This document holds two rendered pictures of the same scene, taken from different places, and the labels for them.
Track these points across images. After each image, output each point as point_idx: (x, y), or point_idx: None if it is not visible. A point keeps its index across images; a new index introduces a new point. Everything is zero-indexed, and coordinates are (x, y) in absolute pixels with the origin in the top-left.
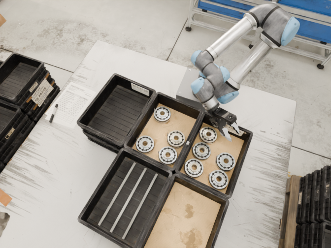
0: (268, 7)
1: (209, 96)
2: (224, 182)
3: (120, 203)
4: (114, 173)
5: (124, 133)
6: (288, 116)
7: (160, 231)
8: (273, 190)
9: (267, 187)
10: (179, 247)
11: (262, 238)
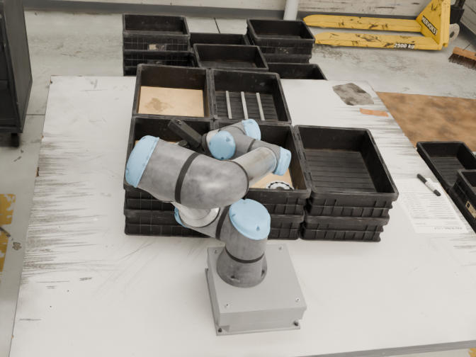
0: (209, 158)
1: (223, 127)
2: None
3: (250, 110)
4: None
5: (308, 163)
6: (27, 331)
7: (193, 103)
8: (52, 201)
9: (62, 202)
10: (166, 99)
11: (62, 154)
